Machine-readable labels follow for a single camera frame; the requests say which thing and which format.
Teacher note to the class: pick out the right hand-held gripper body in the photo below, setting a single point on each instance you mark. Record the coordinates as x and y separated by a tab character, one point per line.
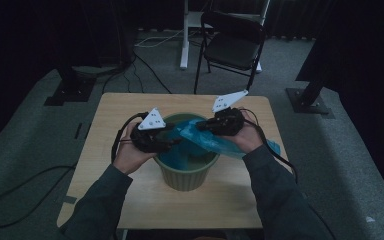
228	121

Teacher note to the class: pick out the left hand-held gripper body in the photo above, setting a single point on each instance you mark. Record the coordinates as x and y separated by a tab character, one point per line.
146	140

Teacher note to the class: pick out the blue plastic bag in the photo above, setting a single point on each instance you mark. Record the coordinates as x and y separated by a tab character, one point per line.
206	141

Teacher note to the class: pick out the green plastic bin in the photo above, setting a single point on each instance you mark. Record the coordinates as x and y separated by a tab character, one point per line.
185	180

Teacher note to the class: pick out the person's left hand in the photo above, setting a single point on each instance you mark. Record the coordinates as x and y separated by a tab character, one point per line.
130	156

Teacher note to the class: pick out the person's right hand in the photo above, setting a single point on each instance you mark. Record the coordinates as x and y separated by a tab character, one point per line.
248	138

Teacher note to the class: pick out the black floor tape strip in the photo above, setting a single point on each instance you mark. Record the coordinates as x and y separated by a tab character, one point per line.
78	130

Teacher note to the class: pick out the black folding chair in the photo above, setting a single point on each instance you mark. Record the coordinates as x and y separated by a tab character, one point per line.
231	50

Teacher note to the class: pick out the black slanted stand with base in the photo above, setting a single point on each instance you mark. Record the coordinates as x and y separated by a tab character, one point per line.
308	100

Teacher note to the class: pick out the grey round stand base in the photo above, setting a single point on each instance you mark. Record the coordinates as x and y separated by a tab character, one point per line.
96	69

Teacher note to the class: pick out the black stand with square base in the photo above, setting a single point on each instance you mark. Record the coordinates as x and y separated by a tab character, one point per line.
70	91

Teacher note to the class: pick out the white paper scrap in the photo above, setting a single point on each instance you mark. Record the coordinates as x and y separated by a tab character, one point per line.
370	219

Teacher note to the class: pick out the white desk frame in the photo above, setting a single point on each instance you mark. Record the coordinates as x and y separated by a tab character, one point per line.
184	50

